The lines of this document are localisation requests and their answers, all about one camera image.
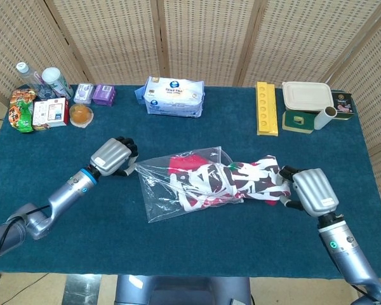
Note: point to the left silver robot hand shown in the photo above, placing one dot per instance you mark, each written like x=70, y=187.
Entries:
x=111, y=155

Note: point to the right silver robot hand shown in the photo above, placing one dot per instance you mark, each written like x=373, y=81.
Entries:
x=314, y=190

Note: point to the clear plastic zip bag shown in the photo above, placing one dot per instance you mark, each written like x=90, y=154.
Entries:
x=155, y=190

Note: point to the red white black garment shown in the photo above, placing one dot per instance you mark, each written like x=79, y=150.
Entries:
x=257, y=181

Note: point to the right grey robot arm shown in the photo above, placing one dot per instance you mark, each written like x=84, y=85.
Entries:
x=346, y=251

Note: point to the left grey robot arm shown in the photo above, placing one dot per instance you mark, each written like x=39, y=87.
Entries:
x=60, y=200

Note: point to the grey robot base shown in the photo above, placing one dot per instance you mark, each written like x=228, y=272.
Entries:
x=184, y=290

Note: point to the orange green snack bag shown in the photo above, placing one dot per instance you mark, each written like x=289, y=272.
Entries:
x=20, y=111

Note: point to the orange jelly cup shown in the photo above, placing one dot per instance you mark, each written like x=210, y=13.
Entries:
x=81, y=116

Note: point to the dark purple small box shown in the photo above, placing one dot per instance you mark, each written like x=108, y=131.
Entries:
x=103, y=94

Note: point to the light purple small box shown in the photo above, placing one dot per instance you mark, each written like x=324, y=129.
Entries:
x=83, y=93

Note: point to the green yellow sponge box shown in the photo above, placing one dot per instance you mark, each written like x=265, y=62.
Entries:
x=298, y=122

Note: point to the white paper roll tube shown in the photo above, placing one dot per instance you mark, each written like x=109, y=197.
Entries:
x=324, y=120

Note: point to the white red carton box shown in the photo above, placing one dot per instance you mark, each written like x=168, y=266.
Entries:
x=49, y=112

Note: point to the white blue tissue pack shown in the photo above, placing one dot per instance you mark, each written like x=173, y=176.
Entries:
x=174, y=97

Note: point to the white green round canister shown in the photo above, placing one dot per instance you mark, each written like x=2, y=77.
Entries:
x=57, y=82

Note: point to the dark luncheon meat can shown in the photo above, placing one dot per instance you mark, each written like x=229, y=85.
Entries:
x=344, y=103

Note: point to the yellow tray with round holes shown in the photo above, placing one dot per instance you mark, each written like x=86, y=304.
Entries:
x=267, y=108

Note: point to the beige lidded lunch box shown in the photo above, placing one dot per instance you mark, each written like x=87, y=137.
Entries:
x=306, y=95

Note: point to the clear plastic water bottle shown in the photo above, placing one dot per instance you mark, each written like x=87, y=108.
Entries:
x=28, y=77

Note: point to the teal carpet table cover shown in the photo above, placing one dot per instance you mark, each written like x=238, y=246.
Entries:
x=190, y=248

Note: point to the wicker folding screen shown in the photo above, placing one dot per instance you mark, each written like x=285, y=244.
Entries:
x=209, y=38

